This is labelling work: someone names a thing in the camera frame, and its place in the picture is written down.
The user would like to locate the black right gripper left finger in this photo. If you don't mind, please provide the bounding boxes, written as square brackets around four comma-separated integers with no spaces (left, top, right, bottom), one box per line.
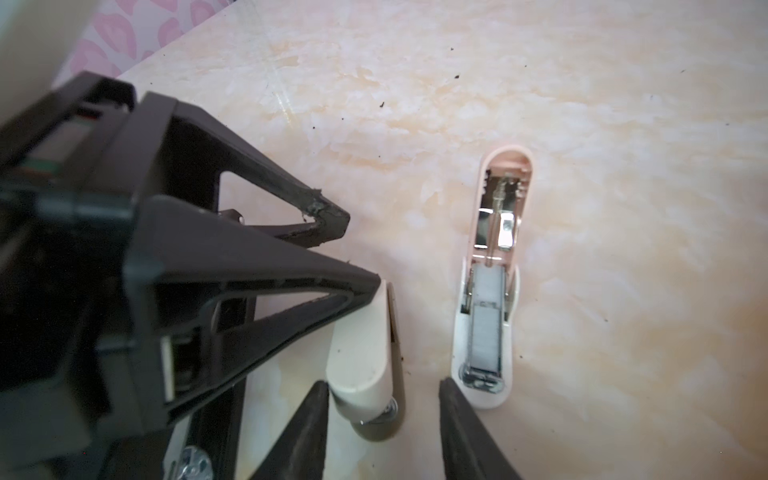
[250,381,329,480]

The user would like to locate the silver staple strip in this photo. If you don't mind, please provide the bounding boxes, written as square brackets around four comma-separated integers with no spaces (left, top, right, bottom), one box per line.
[467,263,505,378]

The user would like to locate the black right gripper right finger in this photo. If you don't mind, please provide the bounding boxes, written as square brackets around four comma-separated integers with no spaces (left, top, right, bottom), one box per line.
[439,378,522,480]

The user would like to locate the white pink stapler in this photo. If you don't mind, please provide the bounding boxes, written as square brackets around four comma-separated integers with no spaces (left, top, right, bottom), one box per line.
[450,144,533,410]

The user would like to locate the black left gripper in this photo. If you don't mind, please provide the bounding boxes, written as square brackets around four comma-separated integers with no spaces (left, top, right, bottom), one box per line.
[1,74,180,474]

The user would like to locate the black stapler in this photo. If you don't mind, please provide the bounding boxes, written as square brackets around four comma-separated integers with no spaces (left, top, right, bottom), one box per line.
[160,298,256,479]

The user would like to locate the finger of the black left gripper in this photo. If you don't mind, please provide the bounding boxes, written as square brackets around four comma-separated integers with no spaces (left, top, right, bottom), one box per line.
[123,196,381,431]
[129,93,350,248]

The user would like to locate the stapler metal magazine part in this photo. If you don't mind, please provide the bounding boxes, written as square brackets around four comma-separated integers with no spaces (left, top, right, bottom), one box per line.
[326,280,406,442]

